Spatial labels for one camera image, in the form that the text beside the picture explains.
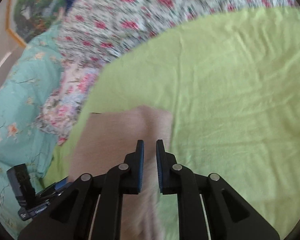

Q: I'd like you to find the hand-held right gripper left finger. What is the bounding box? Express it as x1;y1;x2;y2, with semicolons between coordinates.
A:
17;139;146;240

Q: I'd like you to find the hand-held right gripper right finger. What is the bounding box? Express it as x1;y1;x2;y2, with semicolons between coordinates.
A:
156;139;280;240

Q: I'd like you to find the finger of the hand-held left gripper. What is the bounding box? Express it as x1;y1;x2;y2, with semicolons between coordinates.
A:
36;177;74;198

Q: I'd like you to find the beige knit sweater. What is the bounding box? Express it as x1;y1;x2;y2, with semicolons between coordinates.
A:
68;105;175;240

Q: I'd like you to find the teal floral quilt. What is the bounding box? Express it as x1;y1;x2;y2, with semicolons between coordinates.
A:
0;24;65;239

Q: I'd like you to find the pastel patchwork floral pillow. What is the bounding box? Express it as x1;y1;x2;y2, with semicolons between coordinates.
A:
34;61;102;146

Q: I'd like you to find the light green bed sheet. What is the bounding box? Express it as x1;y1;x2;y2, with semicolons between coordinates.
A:
42;6;300;240

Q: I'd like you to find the white pink floral quilt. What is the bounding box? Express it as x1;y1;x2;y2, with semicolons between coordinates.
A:
54;0;297;63

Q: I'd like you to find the gold framed wall picture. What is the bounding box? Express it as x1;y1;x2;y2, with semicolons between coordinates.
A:
5;0;67;48

